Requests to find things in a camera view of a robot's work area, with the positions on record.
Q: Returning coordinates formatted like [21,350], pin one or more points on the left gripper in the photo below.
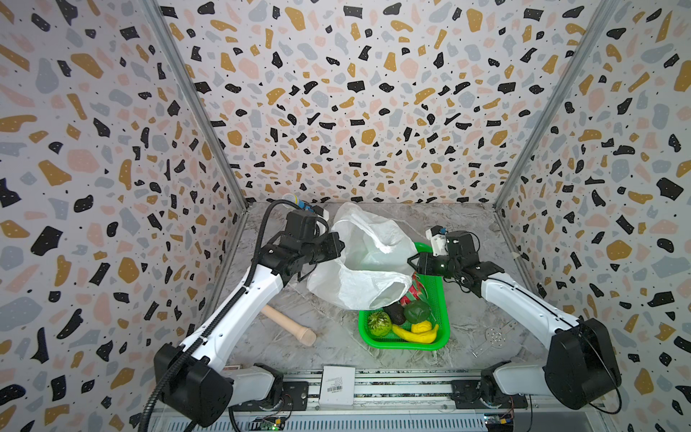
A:
[334,250]

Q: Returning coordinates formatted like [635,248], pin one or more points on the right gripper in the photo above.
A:
[424,265]

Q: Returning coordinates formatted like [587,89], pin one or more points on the pink dragon fruit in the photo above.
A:
[416,292]

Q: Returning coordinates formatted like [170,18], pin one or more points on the white plastic bag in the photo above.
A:
[372,271]

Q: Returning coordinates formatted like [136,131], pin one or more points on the green round fruit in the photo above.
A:
[417,311]

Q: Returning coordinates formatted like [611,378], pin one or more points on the dark avocado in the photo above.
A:
[396,313]

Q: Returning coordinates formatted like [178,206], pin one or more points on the yellow lemon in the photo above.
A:
[421,327]

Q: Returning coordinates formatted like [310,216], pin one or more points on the green custard apple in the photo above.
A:
[379,324]

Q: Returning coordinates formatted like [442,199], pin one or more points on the yellow banana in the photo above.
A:
[422,338]

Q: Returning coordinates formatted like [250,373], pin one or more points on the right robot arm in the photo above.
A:
[580,366]

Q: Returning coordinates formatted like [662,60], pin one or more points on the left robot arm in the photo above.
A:
[189,376]

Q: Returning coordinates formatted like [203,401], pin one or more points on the green plastic basket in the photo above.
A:
[437,302]

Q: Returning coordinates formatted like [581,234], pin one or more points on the toy microphone on stand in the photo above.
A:
[302,204]

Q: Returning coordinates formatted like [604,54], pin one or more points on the wooden rolling pin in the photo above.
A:
[304,335]

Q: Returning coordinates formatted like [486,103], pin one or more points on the white label box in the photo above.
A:
[337,387]

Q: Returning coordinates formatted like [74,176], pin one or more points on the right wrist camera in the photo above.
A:
[436,236]

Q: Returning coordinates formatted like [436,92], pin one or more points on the aluminium rail base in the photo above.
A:
[409,400]

